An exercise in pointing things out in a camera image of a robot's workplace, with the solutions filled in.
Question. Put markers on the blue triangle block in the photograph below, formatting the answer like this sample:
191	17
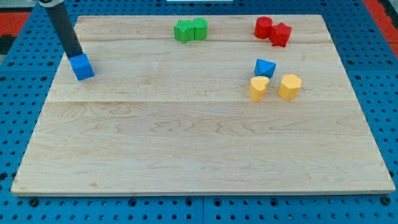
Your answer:
264	68

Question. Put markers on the blue cube block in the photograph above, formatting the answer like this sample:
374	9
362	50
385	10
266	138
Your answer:
81	67

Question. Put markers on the light wooden board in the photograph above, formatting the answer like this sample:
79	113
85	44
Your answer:
161	117

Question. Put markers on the yellow heart block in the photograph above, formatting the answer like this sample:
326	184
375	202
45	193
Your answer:
258	87

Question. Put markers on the green star block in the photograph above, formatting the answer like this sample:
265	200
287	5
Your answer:
184	31

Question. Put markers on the green cylinder block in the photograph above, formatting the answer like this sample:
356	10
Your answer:
200	28

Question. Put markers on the yellow hexagon block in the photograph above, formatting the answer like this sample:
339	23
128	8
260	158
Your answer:
289	87

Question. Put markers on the red cylinder block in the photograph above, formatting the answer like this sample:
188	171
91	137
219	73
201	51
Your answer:
263	27

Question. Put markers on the red star block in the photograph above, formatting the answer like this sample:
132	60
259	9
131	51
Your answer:
280	34

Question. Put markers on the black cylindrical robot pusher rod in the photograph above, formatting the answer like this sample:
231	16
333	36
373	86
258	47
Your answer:
60	19

